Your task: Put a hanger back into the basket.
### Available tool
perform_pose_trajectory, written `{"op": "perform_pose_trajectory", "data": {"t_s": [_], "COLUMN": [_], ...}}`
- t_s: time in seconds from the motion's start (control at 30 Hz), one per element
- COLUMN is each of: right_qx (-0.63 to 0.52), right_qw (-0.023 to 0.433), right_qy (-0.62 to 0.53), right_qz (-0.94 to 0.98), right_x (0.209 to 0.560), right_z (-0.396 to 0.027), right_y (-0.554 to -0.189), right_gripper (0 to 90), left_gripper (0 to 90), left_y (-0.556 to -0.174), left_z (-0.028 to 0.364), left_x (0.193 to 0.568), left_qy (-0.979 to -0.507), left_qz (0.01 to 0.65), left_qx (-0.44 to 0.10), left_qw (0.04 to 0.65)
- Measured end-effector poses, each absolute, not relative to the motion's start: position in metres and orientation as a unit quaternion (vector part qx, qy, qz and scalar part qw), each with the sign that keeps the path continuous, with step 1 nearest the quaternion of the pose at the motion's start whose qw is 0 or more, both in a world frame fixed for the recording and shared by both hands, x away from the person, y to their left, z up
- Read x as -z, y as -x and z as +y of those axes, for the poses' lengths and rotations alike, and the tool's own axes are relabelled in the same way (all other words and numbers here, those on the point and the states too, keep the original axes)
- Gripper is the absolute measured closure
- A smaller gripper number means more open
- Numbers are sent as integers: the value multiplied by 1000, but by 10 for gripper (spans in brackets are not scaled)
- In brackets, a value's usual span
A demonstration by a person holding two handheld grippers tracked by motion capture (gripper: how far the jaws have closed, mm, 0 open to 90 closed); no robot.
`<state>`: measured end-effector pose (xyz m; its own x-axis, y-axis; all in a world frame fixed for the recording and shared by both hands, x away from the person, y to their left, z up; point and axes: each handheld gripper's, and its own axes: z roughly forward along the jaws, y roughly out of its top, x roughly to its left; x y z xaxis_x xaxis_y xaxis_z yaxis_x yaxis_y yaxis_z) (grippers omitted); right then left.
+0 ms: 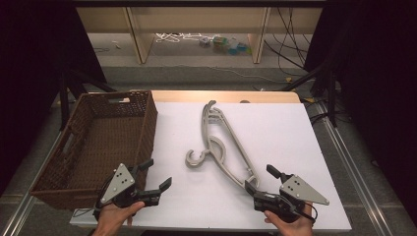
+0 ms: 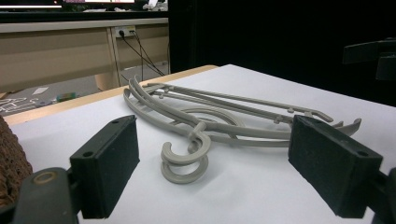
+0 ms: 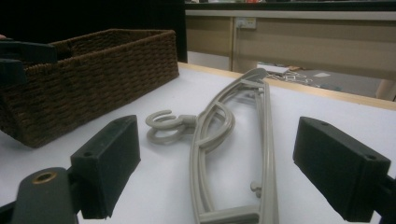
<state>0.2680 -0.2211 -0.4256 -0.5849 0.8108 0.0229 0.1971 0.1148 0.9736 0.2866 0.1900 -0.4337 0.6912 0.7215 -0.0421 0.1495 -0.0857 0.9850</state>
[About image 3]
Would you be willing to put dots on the white wall socket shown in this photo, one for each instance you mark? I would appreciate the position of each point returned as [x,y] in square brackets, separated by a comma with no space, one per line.
[246,23]

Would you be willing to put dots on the grey plastic clothes hanger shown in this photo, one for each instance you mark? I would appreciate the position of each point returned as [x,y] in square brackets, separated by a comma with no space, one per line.
[267,140]
[155,139]

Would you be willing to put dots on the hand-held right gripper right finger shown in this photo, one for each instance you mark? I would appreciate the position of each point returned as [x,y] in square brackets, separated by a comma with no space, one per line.
[339,168]

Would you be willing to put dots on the flat white box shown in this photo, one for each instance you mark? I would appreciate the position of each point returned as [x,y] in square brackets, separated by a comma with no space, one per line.
[273,68]

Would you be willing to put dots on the black curtain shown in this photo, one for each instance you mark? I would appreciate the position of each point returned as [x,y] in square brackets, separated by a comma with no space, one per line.
[93,15]

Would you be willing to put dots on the white table sheet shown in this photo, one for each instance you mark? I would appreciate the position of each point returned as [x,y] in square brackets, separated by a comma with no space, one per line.
[174,93]

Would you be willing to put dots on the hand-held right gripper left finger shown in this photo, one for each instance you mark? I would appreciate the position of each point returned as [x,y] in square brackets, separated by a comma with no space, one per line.
[106,165]

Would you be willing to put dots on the wooden shelf unit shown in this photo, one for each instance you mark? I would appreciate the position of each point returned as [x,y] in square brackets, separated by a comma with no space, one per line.
[311,43]

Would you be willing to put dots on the brown woven basket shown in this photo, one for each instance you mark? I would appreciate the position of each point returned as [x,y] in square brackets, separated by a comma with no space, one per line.
[93,87]

